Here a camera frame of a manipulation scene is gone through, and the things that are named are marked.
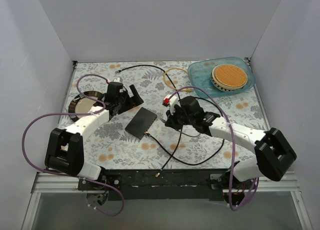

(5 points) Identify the black network switch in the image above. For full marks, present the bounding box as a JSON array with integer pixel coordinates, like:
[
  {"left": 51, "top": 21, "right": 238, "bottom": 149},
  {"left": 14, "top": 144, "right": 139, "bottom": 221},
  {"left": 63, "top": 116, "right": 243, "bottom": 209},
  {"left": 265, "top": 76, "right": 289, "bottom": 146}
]
[{"left": 125, "top": 107, "right": 157, "bottom": 140}]

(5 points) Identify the yellow ethernet cable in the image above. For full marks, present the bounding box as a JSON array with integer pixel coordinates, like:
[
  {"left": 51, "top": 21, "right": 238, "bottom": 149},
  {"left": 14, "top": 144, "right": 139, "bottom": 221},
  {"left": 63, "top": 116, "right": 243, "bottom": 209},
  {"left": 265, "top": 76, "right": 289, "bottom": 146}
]
[{"left": 163, "top": 68, "right": 195, "bottom": 92}]

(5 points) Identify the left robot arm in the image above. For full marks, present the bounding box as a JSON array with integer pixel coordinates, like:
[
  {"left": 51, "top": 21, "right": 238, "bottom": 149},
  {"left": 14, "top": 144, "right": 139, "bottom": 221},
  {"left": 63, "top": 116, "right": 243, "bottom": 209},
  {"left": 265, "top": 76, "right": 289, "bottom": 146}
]
[{"left": 44, "top": 81, "right": 144, "bottom": 190}]

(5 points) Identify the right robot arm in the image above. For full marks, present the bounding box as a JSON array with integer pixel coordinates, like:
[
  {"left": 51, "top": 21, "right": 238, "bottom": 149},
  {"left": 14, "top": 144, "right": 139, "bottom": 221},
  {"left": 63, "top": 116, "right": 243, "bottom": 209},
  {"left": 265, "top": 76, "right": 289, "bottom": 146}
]
[{"left": 163, "top": 95, "right": 297, "bottom": 189}]

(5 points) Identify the floral tablecloth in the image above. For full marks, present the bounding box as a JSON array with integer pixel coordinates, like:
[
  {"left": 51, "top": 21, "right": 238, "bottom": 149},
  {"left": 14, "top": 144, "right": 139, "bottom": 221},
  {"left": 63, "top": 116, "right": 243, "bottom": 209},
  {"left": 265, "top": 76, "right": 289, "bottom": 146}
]
[{"left": 67, "top": 61, "right": 254, "bottom": 170}]

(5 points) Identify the black rimmed plate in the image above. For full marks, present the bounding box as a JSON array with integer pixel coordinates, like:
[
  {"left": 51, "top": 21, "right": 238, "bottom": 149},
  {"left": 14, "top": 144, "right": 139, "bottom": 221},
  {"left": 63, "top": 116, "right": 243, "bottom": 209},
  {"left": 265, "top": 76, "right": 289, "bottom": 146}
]
[{"left": 68, "top": 90, "right": 104, "bottom": 122}]

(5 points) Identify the teal plastic tray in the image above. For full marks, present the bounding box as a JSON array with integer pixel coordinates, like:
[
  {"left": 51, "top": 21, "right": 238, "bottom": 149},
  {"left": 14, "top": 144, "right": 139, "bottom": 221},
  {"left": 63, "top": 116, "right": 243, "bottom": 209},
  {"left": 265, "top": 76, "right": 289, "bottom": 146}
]
[{"left": 187, "top": 57, "right": 256, "bottom": 98}]

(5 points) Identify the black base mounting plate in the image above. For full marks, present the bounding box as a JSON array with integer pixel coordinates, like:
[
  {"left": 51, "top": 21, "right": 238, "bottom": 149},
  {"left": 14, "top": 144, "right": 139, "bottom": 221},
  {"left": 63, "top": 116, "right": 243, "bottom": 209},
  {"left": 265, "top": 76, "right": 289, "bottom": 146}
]
[{"left": 78, "top": 168, "right": 257, "bottom": 201}]

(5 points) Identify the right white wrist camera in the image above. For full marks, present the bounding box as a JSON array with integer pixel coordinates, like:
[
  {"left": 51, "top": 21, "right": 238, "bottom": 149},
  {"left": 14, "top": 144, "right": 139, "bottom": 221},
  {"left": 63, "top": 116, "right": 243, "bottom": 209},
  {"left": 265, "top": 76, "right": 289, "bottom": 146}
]
[{"left": 162, "top": 94, "right": 179, "bottom": 115}]

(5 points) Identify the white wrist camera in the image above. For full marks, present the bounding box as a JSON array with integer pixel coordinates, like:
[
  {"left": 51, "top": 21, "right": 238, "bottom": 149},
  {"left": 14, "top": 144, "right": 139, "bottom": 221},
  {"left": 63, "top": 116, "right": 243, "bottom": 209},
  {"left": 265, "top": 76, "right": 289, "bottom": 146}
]
[
  {"left": 162, "top": 94, "right": 179, "bottom": 115},
  {"left": 112, "top": 77, "right": 123, "bottom": 83}
]

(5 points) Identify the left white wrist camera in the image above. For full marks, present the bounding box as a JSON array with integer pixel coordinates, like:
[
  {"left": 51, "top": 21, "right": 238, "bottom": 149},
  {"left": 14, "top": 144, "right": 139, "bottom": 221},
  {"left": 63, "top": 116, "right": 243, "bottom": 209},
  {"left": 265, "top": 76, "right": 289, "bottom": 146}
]
[{"left": 112, "top": 77, "right": 123, "bottom": 83}]

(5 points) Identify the black braided cable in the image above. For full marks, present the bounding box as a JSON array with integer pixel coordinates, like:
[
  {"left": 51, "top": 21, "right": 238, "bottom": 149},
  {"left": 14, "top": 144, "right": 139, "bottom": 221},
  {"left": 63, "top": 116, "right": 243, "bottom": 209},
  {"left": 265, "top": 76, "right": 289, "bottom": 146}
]
[{"left": 159, "top": 125, "right": 186, "bottom": 171}]

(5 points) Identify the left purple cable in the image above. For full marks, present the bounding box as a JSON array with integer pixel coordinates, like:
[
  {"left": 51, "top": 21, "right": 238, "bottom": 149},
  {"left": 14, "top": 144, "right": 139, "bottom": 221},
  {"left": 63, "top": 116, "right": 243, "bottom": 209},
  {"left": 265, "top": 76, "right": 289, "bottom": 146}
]
[{"left": 21, "top": 74, "right": 112, "bottom": 175}]

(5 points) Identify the aluminium frame rail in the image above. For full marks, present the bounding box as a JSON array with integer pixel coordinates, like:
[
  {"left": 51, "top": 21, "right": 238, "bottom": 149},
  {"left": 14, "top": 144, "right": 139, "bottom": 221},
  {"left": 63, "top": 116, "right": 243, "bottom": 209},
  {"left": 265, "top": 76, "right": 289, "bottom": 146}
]
[{"left": 22, "top": 171, "right": 312, "bottom": 230}]

